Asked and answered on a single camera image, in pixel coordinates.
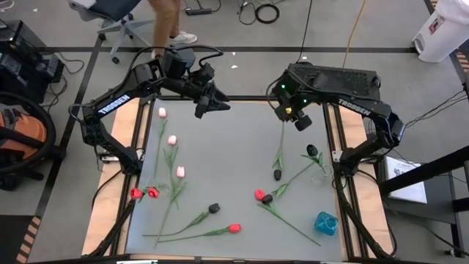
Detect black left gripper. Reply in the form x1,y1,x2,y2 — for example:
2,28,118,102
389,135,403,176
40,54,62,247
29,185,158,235
188,61,232,114

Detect clear glass vase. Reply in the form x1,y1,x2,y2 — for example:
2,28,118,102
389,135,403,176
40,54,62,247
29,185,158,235
310,164,335,187
146,177,171,199

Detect blue glass vase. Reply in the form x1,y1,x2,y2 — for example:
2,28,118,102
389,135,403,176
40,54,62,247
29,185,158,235
314,210,340,237

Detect white sneaker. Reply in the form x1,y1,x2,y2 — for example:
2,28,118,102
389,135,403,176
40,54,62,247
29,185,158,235
169,31,199,45

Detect black perforated computer case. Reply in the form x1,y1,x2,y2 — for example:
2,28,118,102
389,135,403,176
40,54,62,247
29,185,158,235
284,62,382,111

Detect black power strip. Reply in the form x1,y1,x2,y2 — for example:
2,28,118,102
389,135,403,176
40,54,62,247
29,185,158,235
185,7,213,16

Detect white paper booklet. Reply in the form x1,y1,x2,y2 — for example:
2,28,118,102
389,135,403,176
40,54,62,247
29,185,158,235
384,155,429,205

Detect black diagonal beam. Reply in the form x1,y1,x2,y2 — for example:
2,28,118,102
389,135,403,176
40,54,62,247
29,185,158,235
378,145,469,197

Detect white bin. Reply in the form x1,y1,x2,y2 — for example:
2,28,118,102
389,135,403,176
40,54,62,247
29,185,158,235
412,0,469,64

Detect grey side table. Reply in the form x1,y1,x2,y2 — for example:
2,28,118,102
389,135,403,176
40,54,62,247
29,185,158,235
377,155,461,225

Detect orange shop vacuum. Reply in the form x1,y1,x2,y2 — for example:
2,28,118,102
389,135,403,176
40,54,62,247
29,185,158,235
0,91,67,191

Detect black electronics rack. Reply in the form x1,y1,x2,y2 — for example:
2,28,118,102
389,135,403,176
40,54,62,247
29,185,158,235
0,18,66,106

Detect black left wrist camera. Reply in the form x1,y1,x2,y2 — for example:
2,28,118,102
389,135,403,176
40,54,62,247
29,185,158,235
194,95,211,120

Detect long black cable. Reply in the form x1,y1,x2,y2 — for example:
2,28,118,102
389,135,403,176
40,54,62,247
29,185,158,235
295,0,315,64

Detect coiled black cable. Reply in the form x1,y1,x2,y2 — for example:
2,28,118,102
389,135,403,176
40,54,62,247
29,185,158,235
237,0,281,26

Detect yellow cable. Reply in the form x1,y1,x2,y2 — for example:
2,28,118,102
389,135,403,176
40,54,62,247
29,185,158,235
341,0,368,70

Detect black floor cables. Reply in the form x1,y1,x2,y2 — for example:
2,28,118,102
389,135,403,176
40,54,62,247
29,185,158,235
407,89,469,128

